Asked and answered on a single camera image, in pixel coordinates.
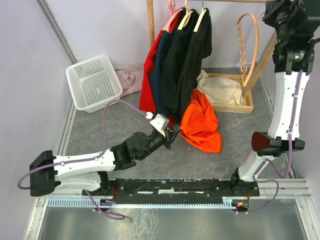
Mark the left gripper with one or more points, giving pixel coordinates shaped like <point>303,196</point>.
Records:
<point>170,134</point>

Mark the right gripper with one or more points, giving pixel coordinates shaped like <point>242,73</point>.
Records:
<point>274,7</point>

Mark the orange t shirt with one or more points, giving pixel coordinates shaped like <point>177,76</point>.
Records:
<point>199,124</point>

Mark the peach hanger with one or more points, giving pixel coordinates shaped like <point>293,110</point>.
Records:
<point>245,73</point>

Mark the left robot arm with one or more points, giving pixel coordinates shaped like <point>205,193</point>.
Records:
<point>51,173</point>

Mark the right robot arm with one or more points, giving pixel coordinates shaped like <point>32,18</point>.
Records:
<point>294,22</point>

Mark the red t shirt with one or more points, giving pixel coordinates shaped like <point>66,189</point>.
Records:
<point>146,102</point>

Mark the navy blue t shirt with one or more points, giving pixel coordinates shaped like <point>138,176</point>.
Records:
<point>155,77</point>

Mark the black t shirt left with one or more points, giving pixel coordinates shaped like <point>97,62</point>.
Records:
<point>172,66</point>

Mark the black t shirt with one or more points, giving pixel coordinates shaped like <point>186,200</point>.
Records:
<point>199,48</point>
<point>172,66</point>

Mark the cream hanger right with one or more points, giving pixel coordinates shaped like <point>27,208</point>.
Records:
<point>200,17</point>

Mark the cream hanger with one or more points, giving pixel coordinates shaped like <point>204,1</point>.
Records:
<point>186,17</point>
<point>200,17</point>

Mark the black t shirt right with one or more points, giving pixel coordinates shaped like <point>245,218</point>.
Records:
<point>199,48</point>

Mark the cream hanger left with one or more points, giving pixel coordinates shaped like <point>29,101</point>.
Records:
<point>186,17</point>

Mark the pink hanger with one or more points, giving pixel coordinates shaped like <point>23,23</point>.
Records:
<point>173,14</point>

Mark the beige cloth in rack base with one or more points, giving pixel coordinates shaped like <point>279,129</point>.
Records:
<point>220,90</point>

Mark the pink cloth on floor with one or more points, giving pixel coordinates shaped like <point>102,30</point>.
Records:
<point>131,79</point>

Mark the wooden clothes rack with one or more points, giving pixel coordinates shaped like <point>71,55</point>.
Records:
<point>248,105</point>

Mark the white plastic basket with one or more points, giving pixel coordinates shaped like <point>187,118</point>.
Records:
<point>93,83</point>

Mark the corner aluminium profile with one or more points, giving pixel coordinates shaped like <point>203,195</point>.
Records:
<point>50,18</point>

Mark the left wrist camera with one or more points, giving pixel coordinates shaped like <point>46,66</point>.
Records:
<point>158,121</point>

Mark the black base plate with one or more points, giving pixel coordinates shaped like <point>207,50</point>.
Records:
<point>175,191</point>

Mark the blue cable duct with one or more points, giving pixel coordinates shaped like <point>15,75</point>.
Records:
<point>102,203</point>

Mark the aluminium frame rail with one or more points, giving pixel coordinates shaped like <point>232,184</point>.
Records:
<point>284,211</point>

